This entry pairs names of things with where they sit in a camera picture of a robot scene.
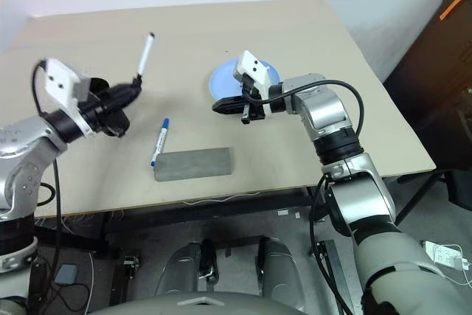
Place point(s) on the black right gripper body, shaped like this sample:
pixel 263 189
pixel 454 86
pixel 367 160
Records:
pixel 254 110

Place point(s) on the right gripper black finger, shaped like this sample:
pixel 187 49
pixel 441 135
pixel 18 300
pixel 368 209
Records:
pixel 228 110
pixel 230 102

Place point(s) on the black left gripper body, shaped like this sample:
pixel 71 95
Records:
pixel 97 112

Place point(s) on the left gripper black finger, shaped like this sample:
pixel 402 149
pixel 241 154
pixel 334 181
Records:
pixel 124 99
pixel 123 89

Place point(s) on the white marker with black cap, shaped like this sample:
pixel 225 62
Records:
pixel 144 55

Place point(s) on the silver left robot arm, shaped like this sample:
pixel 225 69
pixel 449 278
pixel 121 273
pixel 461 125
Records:
pixel 22 134

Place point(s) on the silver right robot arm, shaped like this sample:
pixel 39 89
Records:
pixel 368 189

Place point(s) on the round pale plastic plate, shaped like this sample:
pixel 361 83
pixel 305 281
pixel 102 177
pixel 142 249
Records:
pixel 225 80

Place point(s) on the white marker with blue cap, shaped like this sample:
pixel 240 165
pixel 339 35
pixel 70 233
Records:
pixel 160 141

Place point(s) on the grey rectangular eraser block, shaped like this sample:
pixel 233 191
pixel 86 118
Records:
pixel 193 163

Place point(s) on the grey rounded shell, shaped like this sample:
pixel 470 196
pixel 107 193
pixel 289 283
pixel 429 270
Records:
pixel 280 270
pixel 180 270

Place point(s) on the small grey box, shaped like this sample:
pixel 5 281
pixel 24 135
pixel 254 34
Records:
pixel 66 274

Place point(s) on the dark brown cabinet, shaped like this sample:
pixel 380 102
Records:
pixel 431 90

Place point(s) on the grey robot torso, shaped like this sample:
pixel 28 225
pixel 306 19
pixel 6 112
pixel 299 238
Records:
pixel 191 305

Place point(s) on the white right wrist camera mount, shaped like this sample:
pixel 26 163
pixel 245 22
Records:
pixel 252 64

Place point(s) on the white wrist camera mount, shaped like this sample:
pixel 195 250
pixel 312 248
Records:
pixel 252 64
pixel 60 79

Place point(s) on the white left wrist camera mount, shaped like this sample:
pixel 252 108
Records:
pixel 60 79

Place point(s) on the black table frame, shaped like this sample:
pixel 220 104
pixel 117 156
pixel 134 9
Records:
pixel 206 213

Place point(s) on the black floor bracket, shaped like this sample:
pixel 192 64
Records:
pixel 127 278
pixel 333 267

